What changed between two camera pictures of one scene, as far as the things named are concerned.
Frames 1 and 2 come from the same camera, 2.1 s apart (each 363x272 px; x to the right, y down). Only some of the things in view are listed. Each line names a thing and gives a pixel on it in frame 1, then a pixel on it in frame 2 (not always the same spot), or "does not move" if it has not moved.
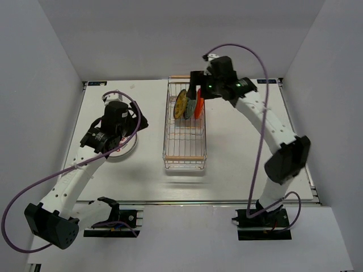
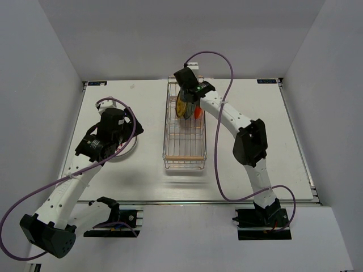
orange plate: (199, 105) does not move
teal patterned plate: (189, 107) does not move
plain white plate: (126, 148) does not move
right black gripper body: (212, 86) → (183, 93)
